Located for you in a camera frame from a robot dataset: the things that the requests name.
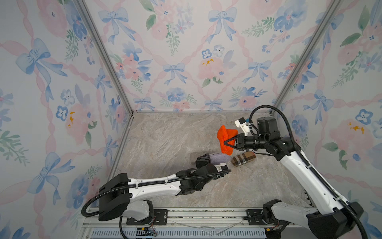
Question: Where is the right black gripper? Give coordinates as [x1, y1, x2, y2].
[224, 133, 268, 151]

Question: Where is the purple eyeglass case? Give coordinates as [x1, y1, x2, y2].
[209, 153, 231, 165]

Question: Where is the plaid eyeglass case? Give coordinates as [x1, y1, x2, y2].
[231, 152, 256, 166]

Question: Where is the orange microfiber cloth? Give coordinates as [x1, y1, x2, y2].
[217, 125, 238, 155]

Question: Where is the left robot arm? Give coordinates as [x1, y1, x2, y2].
[98, 155, 229, 222]

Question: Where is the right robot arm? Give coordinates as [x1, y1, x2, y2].
[217, 117, 364, 239]

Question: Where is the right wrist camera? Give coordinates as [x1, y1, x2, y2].
[235, 118, 258, 136]

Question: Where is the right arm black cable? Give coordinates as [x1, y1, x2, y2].
[249, 105, 368, 239]

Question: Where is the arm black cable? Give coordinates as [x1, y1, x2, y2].
[249, 105, 368, 239]
[81, 169, 232, 218]

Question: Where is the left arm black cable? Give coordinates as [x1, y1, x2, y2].
[81, 169, 232, 218]

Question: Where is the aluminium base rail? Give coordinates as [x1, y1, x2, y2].
[80, 207, 335, 239]

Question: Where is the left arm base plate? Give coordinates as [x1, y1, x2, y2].
[126, 209, 169, 226]

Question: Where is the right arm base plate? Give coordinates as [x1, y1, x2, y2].
[243, 209, 280, 227]

